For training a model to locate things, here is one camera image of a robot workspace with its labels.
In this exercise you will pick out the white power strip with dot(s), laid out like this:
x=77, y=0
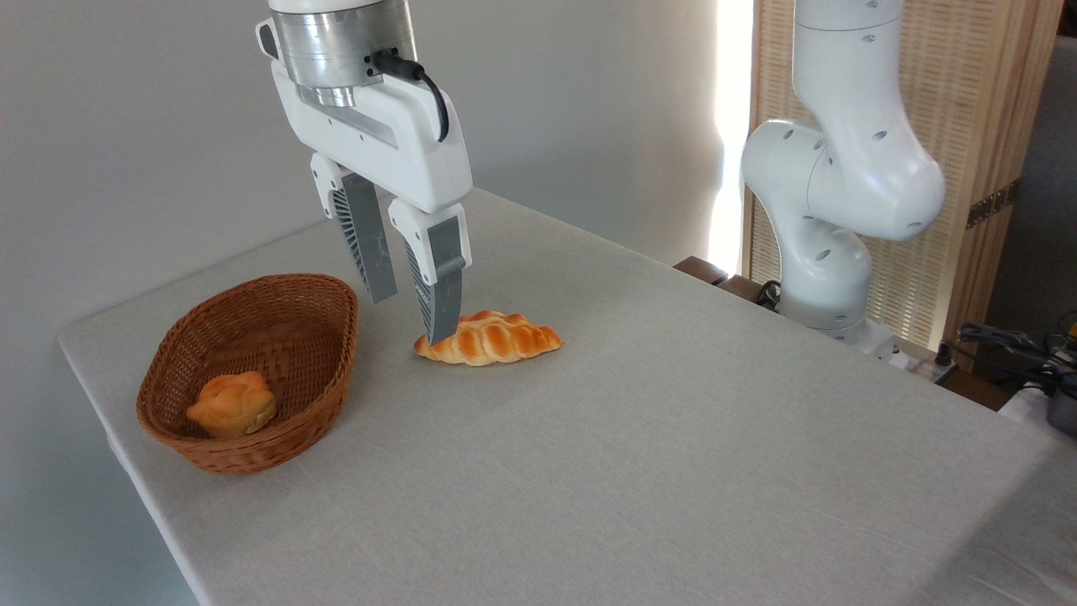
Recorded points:
x=921, y=364

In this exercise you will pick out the braided golden bread loaf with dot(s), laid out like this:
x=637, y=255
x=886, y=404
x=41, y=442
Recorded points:
x=505, y=341

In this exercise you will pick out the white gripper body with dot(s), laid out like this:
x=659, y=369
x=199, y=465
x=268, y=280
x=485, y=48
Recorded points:
x=395, y=135

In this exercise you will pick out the brown wicker basket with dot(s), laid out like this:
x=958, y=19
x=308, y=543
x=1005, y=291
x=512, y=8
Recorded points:
x=294, y=337

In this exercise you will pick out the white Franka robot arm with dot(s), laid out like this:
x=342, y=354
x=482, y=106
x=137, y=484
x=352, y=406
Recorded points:
x=841, y=185

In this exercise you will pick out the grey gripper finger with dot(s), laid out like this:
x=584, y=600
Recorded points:
x=370, y=244
x=442, y=278

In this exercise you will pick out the metal screen hinge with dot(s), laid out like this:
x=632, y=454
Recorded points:
x=993, y=204

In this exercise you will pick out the dark brown wooden block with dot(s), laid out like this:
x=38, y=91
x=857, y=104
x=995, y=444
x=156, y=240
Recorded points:
x=700, y=269
x=742, y=289

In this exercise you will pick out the wooden slatted folding screen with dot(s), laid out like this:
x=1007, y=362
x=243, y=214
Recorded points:
x=968, y=84

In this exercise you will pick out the round golden bread roll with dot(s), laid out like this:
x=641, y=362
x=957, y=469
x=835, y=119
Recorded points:
x=231, y=408

